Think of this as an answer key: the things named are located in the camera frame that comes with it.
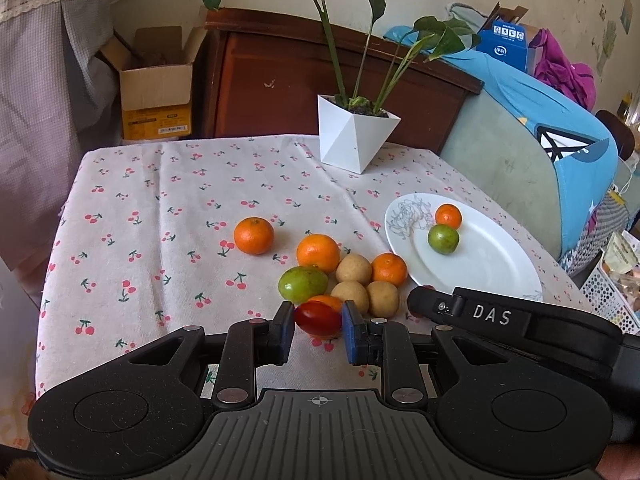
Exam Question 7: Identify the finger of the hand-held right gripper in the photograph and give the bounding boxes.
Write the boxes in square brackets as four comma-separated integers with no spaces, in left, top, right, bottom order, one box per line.
[407,285,464,329]

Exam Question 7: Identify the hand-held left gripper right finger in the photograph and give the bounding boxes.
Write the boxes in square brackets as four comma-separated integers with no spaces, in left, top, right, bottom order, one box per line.
[341,300,507,407]

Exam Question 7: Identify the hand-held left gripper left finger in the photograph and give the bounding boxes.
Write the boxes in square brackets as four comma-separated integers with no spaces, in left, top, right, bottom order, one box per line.
[127,301,296,408]

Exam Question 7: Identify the red cherry tomato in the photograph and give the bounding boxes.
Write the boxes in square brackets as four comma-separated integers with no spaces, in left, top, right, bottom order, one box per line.
[294,302,344,339]

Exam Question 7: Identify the brown kiwi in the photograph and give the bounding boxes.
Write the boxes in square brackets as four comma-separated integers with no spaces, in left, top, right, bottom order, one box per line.
[366,280,400,319]
[330,280,370,317]
[335,254,373,285]

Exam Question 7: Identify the orange mandarin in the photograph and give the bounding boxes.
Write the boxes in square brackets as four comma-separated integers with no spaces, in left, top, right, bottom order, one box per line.
[435,203,463,229]
[370,253,409,285]
[233,217,275,256]
[296,234,341,274]
[306,295,345,313]

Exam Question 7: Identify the oval green fruit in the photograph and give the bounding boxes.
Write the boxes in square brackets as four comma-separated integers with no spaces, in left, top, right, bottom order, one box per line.
[278,266,330,305]

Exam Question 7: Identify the brown kiwi top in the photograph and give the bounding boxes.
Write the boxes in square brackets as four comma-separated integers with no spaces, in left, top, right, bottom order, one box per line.
[335,254,373,285]

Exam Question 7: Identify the white plate with flower drawing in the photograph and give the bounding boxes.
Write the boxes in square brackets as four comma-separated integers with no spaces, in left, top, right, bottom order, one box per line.
[384,192,544,304]

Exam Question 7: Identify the white plastic basket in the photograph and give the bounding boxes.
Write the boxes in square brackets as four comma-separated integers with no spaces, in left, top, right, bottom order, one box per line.
[580,254,640,336]

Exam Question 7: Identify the round green fruit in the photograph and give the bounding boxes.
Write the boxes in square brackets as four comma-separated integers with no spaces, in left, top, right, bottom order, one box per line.
[427,224,460,255]

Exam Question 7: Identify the snack packet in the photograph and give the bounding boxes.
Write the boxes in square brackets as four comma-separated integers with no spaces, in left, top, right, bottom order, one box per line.
[601,231,640,282]

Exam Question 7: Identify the grey patterned knit cloth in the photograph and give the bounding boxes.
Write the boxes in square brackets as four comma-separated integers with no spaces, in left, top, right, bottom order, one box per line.
[559,194,632,277]

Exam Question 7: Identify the grey-green armchair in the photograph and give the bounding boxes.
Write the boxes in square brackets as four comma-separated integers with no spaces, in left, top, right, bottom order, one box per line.
[440,50,568,257]

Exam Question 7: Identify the white faceted plant pot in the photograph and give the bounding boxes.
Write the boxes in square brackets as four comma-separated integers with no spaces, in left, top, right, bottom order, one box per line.
[317,94,402,176]

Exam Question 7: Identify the blue covered sofa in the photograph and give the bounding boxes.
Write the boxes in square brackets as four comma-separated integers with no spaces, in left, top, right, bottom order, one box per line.
[384,24,619,262]

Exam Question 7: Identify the brown wooden cabinet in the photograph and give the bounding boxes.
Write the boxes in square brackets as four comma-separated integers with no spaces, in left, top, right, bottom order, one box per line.
[192,7,484,157]

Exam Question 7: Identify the purple cloth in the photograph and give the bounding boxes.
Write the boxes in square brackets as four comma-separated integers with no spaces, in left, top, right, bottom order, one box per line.
[531,27,599,112]

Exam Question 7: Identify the blue carton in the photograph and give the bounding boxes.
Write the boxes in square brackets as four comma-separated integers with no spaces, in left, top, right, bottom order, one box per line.
[475,17,532,74]

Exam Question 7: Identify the open cardboard box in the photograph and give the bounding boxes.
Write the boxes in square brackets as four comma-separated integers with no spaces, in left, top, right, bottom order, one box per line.
[100,25,209,141]

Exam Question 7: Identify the green leafy plant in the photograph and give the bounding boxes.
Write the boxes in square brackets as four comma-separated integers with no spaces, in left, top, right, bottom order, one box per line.
[201,0,483,116]

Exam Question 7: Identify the plaid curtain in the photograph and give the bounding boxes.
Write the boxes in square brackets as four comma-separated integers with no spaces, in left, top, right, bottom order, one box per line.
[0,0,123,273]

